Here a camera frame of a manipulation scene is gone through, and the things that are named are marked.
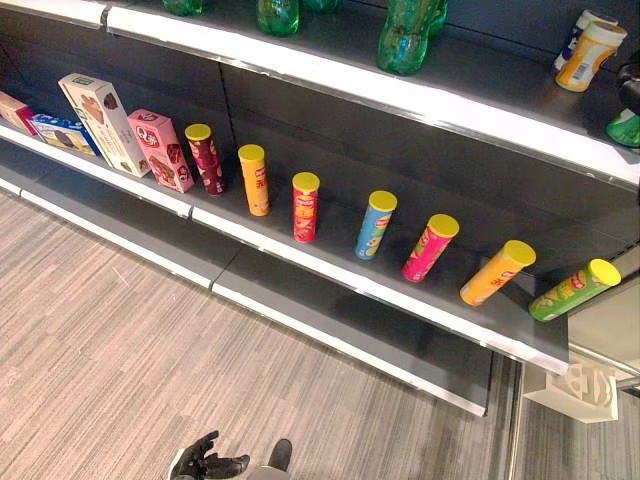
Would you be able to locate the orange chips can yellow lid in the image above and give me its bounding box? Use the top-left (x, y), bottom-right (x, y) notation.
top-left (237, 144), bottom-right (272, 218)
top-left (459, 239), bottom-right (538, 308)

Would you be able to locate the pink chocolate snack box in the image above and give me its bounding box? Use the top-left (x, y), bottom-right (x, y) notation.
top-left (126, 108), bottom-right (196, 195)

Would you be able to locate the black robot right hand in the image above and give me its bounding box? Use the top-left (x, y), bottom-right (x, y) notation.
top-left (615, 61), bottom-right (640, 109)

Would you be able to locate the red chips can yellow lid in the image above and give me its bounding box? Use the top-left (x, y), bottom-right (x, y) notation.
top-left (291, 171), bottom-right (321, 245)

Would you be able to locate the green plastic bottle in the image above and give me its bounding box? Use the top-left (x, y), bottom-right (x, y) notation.
top-left (161, 0), bottom-right (207, 17)
top-left (605, 108), bottom-right (640, 149)
top-left (428, 0), bottom-right (450, 37)
top-left (256, 0), bottom-right (302, 39)
top-left (375, 0), bottom-right (442, 78)

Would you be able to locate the blue chips can yellow lid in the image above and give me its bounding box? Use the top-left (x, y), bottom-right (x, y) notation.
top-left (354, 190), bottom-right (399, 262)

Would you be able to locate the white and blue canister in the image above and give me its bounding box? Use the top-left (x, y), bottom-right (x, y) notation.
top-left (551, 8), bottom-right (620, 76)

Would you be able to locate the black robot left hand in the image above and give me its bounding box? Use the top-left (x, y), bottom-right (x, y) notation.
top-left (168, 430), bottom-right (251, 480)

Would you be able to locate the dark base shelf board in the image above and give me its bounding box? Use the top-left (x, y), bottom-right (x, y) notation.
top-left (0, 137), bottom-right (495, 419)

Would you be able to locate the red and beige box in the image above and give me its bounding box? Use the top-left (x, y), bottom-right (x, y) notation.
top-left (0, 90), bottom-right (39, 137)

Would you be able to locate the green chips can yellow lid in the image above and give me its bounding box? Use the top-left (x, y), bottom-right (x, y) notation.
top-left (528, 258), bottom-right (623, 323)

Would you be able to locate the white plastic stand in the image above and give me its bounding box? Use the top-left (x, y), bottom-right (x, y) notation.
top-left (521, 361), bottom-right (620, 426)

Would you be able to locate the yellow canister white lid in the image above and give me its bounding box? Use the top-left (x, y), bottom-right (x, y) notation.
top-left (554, 21), bottom-right (629, 94)

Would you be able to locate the dark shelf board white edge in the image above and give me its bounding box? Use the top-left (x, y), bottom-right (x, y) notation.
top-left (0, 0), bottom-right (640, 194)
top-left (0, 117), bottom-right (572, 377)

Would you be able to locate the pink chips can yellow lid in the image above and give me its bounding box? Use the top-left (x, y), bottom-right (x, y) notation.
top-left (400, 213), bottom-right (461, 284)

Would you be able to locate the blue cookie box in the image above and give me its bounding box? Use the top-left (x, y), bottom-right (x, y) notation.
top-left (29, 113), bottom-right (102, 158)

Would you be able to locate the tall white biscuit box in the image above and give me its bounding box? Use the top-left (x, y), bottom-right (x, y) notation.
top-left (57, 72), bottom-right (153, 179)

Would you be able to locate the maroon chips can yellow lid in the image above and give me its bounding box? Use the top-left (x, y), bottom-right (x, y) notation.
top-left (184, 123), bottom-right (227, 197)

